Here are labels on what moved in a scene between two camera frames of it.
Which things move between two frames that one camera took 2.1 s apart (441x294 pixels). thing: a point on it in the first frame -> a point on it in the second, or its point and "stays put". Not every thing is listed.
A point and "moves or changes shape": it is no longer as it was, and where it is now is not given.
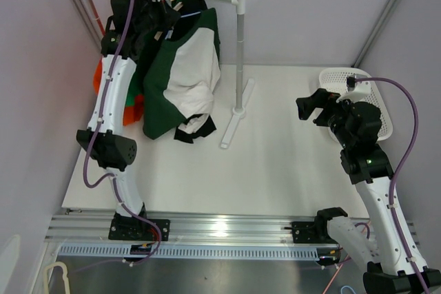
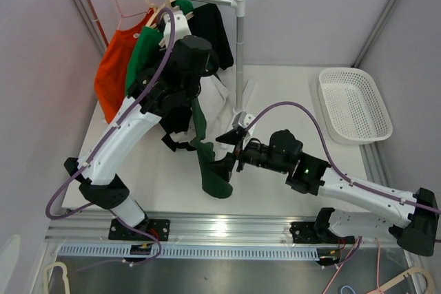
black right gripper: [320, 98] -> [223, 166]
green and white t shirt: [182, 77] moves or changes shape
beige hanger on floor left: [65, 279] stays put
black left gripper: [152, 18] -> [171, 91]
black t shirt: [204, 129] -> [204, 21]
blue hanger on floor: [346, 286] stays put
